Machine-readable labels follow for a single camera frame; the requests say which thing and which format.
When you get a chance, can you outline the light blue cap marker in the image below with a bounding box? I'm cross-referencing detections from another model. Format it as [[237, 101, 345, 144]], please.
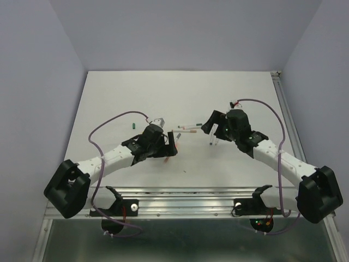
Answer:
[[209, 124, 218, 145]]

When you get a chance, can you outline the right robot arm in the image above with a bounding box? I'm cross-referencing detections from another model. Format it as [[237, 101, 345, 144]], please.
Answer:
[[201, 109, 344, 224]]

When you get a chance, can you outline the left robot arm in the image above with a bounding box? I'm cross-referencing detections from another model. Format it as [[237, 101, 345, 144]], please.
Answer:
[[44, 124, 178, 218]]

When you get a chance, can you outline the beige cap marker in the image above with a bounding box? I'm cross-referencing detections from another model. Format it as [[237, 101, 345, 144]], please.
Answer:
[[172, 129, 197, 133]]

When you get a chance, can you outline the green cap marker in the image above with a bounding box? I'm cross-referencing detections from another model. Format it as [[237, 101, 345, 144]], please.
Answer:
[[178, 123, 202, 130]]

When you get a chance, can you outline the pink cap marker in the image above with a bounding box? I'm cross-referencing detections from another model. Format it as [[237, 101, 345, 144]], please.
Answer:
[[182, 125, 202, 130]]

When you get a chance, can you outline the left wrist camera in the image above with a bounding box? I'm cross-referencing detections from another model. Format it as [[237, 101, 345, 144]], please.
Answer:
[[152, 118, 165, 128]]

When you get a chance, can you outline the front aluminium rail frame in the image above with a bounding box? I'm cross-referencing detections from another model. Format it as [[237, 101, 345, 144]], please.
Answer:
[[45, 187, 336, 219]]

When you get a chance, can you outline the right side aluminium rail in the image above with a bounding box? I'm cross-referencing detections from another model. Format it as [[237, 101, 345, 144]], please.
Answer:
[[270, 72, 306, 162]]

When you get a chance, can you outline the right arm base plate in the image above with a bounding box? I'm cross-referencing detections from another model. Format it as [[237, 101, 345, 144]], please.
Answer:
[[231, 185, 281, 235]]

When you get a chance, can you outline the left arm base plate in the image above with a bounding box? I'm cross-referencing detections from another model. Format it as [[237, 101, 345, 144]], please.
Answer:
[[85, 186, 143, 238]]

